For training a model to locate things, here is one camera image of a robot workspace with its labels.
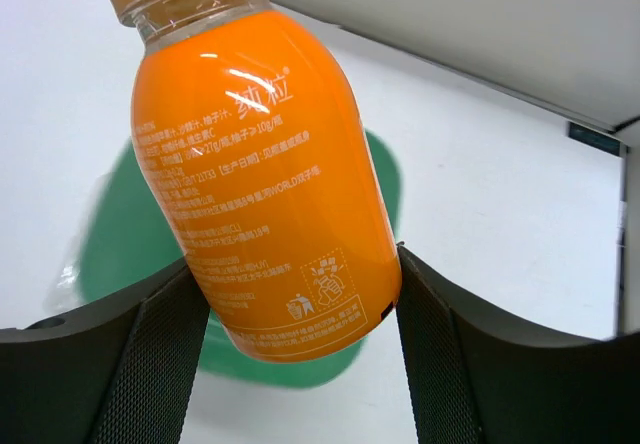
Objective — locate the green plastic bin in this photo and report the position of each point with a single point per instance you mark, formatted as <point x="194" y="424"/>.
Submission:
<point x="128" y="240"/>

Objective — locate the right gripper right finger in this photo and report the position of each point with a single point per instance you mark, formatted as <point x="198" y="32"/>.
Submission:
<point x="480" y="374"/>

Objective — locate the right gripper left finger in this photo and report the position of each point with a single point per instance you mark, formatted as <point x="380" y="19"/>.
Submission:
<point x="117" y="370"/>

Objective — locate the orange plastic bottle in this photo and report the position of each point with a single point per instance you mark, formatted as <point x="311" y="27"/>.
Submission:
<point x="247" y="132"/>

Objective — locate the clear plastic bottle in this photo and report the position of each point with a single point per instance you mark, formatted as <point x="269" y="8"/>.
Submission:
<point x="64" y="293"/>

